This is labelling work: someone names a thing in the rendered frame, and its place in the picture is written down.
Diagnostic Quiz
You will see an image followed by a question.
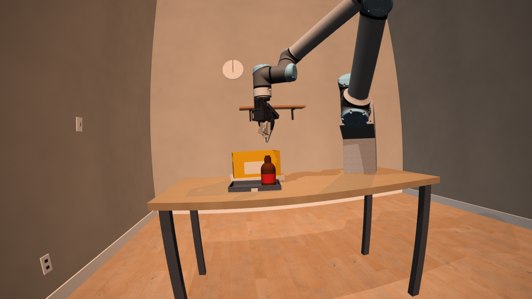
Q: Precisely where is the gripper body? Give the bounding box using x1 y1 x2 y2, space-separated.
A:
251 97 273 122

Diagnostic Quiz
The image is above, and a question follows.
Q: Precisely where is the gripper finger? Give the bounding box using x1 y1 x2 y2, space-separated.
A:
263 116 275 142
258 121 267 142

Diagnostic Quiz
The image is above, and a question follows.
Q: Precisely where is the brown glass bottle with red label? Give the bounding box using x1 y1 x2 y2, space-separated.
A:
261 155 276 186

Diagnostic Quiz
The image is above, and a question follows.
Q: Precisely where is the yellow bottle crate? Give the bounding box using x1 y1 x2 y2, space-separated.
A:
232 150 281 179

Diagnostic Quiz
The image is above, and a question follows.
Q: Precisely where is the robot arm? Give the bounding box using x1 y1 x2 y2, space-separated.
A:
253 0 393 128

